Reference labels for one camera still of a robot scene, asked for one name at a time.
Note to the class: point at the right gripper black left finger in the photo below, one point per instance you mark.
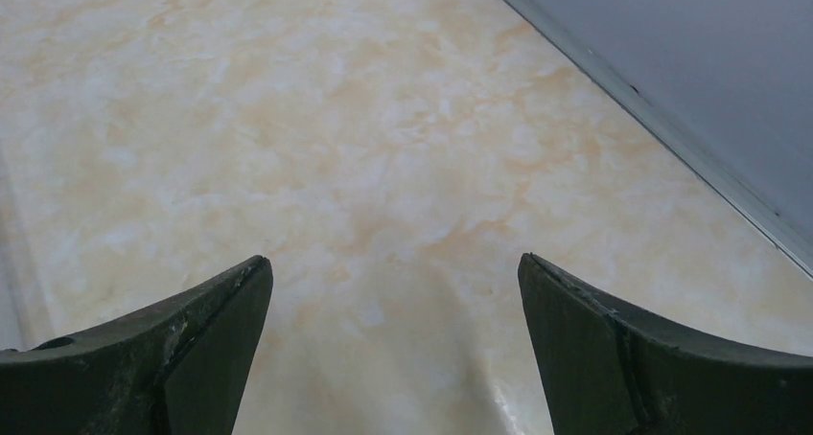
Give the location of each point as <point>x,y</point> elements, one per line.
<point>178,366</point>

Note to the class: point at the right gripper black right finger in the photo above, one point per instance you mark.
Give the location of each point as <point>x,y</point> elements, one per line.
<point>610,367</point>

